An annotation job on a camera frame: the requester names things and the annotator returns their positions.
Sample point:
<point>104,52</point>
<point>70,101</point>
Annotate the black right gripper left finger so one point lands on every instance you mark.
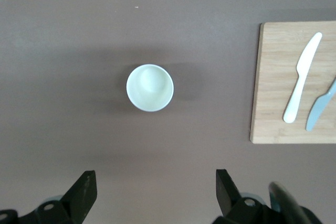
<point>78,197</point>

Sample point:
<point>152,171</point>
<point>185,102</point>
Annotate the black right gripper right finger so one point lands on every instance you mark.
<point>231,203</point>

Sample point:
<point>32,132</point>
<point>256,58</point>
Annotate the white plastic cup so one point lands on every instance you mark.
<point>149,87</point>

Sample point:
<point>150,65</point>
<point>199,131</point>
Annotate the grey plastic knife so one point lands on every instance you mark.
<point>317,108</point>

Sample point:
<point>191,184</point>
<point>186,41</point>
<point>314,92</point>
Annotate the wooden cutting board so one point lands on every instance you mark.
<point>273,77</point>

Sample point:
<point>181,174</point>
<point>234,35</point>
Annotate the brown table cover mat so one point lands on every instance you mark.
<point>78,51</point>

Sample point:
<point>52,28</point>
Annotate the white plastic knife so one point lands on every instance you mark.
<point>302,72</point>

